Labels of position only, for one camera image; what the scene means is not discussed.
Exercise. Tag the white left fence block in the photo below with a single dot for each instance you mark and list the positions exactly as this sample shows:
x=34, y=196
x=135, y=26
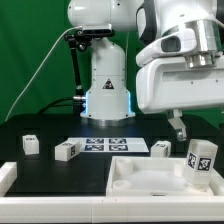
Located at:
x=8, y=174

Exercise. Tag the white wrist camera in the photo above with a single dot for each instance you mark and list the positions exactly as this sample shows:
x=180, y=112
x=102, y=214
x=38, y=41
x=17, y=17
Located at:
x=178, y=43

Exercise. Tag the white marker sheet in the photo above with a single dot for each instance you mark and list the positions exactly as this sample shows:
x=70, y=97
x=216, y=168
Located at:
x=111, y=145

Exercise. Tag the grey mounted camera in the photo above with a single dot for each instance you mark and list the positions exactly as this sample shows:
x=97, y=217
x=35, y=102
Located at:
x=102, y=29

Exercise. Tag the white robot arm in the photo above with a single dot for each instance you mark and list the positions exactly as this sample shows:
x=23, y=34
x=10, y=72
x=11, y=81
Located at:
x=108, y=100

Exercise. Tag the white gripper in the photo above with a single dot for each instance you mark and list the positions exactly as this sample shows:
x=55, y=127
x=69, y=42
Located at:
x=167, y=84

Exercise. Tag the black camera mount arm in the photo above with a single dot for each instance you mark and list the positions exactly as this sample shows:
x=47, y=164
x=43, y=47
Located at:
x=76, y=56

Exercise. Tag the white square tabletop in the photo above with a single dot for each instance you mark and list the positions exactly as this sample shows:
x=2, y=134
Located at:
x=146, y=176

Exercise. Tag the white front fence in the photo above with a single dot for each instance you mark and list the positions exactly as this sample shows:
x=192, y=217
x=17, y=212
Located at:
x=110, y=209

